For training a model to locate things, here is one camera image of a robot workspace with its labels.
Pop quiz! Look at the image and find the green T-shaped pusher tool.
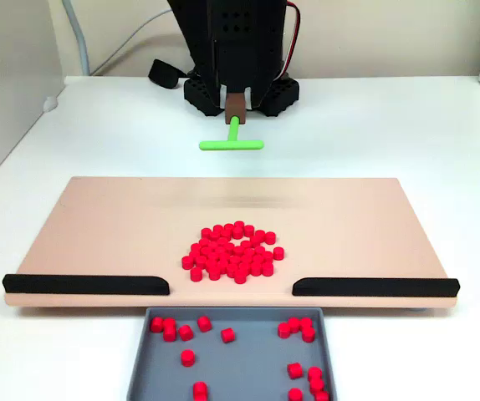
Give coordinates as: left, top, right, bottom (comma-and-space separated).
198, 92, 265, 152

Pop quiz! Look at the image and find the grey tray container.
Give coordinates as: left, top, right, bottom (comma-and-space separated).
125, 307, 341, 401

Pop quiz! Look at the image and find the beige flat board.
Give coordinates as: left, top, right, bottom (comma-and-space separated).
3, 175, 461, 311

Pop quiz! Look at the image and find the red white black servo cable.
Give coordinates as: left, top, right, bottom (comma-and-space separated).
281, 1, 303, 80

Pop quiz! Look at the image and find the thin white cable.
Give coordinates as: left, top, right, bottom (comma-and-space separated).
91, 7, 172, 77

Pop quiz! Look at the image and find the thick grey cable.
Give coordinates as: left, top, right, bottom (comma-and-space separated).
61, 0, 93, 77

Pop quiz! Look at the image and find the black foam rail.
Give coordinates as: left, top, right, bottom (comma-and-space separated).
292, 277, 461, 298
2, 273, 171, 297

